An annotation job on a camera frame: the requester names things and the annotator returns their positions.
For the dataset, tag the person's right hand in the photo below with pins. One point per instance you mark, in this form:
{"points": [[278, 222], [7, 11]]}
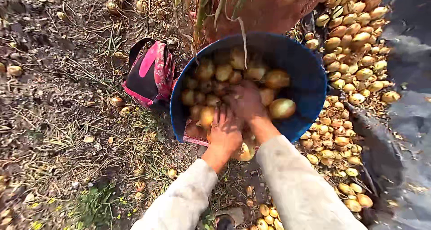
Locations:
{"points": [[250, 103]]}

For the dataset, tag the person's left hand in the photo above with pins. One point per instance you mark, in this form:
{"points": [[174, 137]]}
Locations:
{"points": [[225, 135]]}

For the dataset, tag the person's right fingers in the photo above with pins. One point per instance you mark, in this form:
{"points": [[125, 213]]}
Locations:
{"points": [[238, 91]]}

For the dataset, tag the person's left fingers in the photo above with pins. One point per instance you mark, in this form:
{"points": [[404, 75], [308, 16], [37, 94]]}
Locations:
{"points": [[222, 116]]}

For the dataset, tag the person's left forearm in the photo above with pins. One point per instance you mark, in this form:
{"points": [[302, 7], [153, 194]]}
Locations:
{"points": [[183, 201]]}

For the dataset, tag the person's right forearm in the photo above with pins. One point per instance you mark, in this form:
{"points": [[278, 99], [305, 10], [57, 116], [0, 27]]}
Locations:
{"points": [[301, 186]]}

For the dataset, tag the red mesh sack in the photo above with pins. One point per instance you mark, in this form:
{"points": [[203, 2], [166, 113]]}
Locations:
{"points": [[262, 16], [198, 140]]}

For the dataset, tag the pile of onions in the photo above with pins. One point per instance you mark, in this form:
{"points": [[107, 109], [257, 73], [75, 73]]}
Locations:
{"points": [[360, 38], [276, 79], [340, 141], [269, 219]]}

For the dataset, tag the single yellow onion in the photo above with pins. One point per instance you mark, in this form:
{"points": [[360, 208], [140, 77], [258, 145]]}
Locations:
{"points": [[141, 5], [14, 70], [246, 152], [125, 111], [172, 173], [117, 102]]}

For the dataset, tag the large blue bucket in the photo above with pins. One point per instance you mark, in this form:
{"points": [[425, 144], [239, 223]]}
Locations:
{"points": [[308, 78]]}

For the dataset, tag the dry onion stalks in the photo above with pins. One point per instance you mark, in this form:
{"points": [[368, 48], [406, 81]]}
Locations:
{"points": [[200, 16]]}

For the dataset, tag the pink and black backpack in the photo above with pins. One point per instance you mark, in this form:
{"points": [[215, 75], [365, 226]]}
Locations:
{"points": [[146, 75]]}

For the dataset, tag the green leafy weed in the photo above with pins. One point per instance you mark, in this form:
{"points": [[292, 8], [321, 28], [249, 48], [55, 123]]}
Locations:
{"points": [[94, 204]]}

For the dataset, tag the grey plastic sheet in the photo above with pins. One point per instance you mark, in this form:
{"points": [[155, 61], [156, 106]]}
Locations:
{"points": [[412, 129]]}

